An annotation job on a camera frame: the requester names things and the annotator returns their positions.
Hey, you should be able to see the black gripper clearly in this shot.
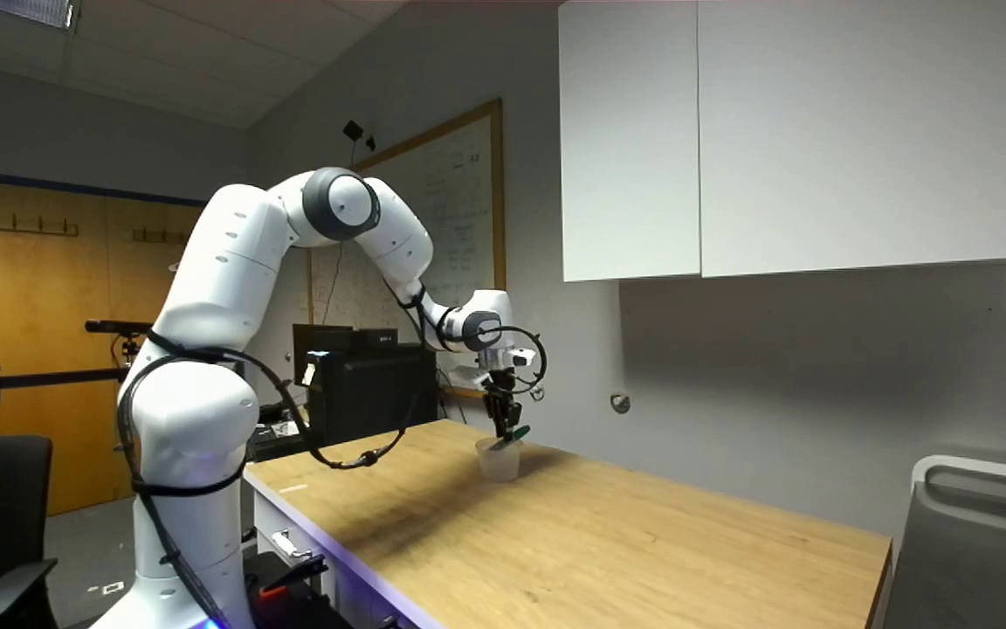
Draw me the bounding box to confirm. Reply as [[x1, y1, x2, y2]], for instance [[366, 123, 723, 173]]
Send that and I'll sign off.
[[480, 366, 527, 438]]

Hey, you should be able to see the translucent white plastic cup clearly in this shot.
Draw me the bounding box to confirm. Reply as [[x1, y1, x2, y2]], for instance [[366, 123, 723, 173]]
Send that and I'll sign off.
[[476, 434, 527, 484]]

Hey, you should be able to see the black computer case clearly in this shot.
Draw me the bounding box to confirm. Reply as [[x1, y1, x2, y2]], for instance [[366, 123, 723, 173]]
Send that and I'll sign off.
[[309, 342, 444, 446]]

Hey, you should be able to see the black monitor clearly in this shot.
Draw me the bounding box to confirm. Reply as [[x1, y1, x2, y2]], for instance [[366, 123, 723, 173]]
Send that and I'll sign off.
[[289, 321, 400, 365]]

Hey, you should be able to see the wood framed whiteboard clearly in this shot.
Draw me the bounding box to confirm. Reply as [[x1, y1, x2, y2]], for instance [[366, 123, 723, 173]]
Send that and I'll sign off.
[[348, 93, 510, 297]]

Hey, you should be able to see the black controller box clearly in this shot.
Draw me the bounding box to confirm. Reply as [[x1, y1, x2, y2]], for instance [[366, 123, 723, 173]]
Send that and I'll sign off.
[[241, 544, 332, 629]]

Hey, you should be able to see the narrow white cabinet door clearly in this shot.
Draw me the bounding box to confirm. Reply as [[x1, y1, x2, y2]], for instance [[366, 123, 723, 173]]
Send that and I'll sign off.
[[557, 0, 702, 287]]

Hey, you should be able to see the wide white cabinet door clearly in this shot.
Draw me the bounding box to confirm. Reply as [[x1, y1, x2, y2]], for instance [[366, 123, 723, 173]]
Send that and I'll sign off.
[[695, 0, 1006, 280]]

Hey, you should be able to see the wooden door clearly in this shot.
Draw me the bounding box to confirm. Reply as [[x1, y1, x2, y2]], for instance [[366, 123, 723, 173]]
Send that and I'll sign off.
[[0, 173, 207, 516]]

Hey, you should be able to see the ceiling light panel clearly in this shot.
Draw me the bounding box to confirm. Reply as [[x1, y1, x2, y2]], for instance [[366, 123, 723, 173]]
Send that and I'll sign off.
[[0, 0, 85, 35]]

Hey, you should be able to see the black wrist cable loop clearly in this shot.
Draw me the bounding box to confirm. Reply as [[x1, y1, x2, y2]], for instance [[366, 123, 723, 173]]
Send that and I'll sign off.
[[506, 321, 551, 404]]

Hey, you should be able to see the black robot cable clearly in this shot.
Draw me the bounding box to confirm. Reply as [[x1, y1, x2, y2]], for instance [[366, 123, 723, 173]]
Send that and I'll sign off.
[[114, 332, 412, 629]]

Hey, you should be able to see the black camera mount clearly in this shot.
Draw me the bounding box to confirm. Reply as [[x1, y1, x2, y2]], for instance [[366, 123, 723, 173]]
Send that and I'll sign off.
[[80, 314, 162, 372]]

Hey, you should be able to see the coat hook rail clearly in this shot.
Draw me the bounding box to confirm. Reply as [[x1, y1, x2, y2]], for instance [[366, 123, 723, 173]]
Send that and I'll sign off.
[[0, 208, 85, 241]]

